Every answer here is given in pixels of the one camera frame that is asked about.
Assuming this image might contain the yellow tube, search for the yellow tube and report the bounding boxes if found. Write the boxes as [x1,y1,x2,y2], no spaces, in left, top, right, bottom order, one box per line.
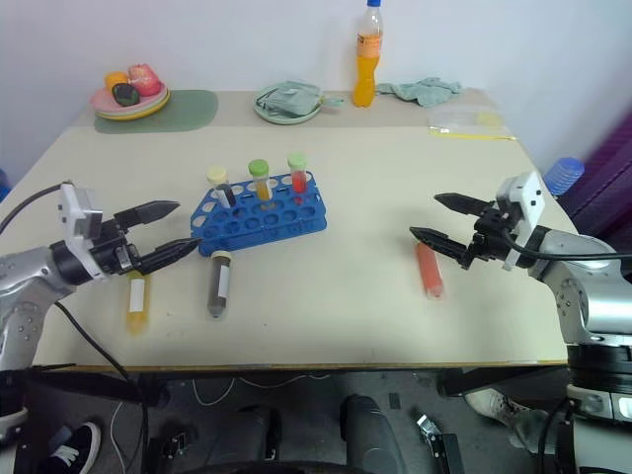
[125,273,152,337]

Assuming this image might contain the stacked pastel plates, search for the stacked pastel plates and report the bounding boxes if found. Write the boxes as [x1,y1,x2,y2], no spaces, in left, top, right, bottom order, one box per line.
[89,84,173,121]

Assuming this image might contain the yellow-capped dark liquid tube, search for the yellow-capped dark liquid tube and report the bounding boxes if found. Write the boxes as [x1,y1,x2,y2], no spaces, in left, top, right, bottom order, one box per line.
[206,166,239,208]

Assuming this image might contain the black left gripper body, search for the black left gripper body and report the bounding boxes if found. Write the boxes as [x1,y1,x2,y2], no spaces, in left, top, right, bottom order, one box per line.
[89,220,145,280]

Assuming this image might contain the white floor cable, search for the white floor cable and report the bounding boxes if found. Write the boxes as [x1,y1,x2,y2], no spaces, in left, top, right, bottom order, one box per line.
[109,370,332,463]

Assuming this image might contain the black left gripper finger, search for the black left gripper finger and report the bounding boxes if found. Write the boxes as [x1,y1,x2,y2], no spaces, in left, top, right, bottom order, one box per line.
[114,199,181,236]
[132,237,204,277]

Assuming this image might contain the green-capped red liquid tube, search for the green-capped red liquid tube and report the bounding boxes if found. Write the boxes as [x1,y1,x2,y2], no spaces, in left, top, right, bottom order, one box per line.
[286,153,309,196]

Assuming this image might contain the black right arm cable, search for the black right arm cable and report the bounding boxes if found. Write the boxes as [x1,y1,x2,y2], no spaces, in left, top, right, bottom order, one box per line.
[498,229,632,262]

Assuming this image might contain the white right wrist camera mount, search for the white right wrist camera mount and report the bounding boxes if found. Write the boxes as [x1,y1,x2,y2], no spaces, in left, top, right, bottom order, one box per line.
[494,170,549,273]

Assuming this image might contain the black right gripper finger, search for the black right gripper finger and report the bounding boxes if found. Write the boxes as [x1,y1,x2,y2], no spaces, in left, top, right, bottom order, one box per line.
[433,193,497,221]
[409,226,475,264]

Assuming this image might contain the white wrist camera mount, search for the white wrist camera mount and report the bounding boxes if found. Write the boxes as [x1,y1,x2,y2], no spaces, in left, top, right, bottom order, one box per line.
[54,182,105,257]
[494,170,549,273]

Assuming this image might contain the purple fabric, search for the purple fabric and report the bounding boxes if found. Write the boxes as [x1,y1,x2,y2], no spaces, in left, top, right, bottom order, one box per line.
[565,112,632,239]

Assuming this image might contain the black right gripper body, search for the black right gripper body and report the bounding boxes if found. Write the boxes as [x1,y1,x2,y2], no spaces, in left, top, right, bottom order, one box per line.
[462,205,519,271]

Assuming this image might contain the orange soda bottle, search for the orange soda bottle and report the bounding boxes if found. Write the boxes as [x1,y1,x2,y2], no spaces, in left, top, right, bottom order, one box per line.
[352,0,386,110]

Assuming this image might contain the crumpled green cloth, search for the crumpled green cloth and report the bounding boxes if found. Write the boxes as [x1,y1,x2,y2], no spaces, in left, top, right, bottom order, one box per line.
[374,76,464,109]

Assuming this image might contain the light green plate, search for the light green plate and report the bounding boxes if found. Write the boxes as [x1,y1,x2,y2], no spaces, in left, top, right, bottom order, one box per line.
[253,83,326,125]

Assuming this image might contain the green-capped orange liquid tube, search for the green-capped orange liquid tube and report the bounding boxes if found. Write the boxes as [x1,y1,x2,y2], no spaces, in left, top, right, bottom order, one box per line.
[247,158,273,203]

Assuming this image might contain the green placemat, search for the green placemat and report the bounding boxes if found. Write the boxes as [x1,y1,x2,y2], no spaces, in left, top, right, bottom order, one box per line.
[94,89,220,135]

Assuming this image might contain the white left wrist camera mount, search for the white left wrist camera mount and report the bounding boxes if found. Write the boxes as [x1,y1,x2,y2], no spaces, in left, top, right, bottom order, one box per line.
[54,182,105,257]

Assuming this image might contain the grey tube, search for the grey tube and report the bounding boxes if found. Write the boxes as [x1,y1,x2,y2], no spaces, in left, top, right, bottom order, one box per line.
[205,250,234,322]

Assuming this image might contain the red toy apple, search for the red toy apple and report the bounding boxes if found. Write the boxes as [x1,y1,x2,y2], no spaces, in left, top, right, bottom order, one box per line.
[126,62,164,97]

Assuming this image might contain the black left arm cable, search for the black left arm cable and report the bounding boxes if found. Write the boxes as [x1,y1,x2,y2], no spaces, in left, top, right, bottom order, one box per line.
[0,184,151,474]

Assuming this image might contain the dark toy fruit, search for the dark toy fruit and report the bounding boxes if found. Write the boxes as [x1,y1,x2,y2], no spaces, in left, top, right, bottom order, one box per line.
[111,82,141,108]

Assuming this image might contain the blue test tube rack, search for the blue test tube rack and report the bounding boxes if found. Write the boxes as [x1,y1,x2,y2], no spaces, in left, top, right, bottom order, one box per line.
[190,170,329,258]

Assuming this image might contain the blue ribbed water bottle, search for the blue ribbed water bottle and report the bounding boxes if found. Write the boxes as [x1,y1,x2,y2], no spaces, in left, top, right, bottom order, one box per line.
[543,156,587,199]

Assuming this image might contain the clear plastic zip bag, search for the clear plastic zip bag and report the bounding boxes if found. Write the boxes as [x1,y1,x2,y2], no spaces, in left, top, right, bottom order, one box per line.
[427,106,517,142]

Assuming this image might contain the white sneaker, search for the white sneaker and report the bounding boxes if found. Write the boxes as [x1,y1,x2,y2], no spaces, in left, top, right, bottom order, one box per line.
[464,387,532,427]

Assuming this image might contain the black sneaker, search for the black sneaker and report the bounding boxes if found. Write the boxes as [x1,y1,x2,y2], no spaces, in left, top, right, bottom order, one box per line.
[37,421,103,474]

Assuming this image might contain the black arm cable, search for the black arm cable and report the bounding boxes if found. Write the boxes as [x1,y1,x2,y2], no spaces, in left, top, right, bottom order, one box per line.
[498,229,632,262]
[0,184,151,474]

